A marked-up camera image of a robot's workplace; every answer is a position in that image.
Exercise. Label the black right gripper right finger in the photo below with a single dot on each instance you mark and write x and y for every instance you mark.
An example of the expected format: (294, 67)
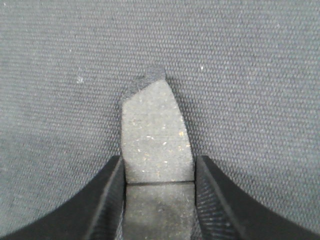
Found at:
(226, 212)

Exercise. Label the grey brake pad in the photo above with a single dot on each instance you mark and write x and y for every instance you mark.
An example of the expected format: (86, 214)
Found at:
(158, 161)

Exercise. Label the dark conveyor belt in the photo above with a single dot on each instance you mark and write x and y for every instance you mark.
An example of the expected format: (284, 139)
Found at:
(245, 73)

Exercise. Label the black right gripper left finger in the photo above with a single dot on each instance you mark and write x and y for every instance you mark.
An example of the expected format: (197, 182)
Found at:
(94, 213)

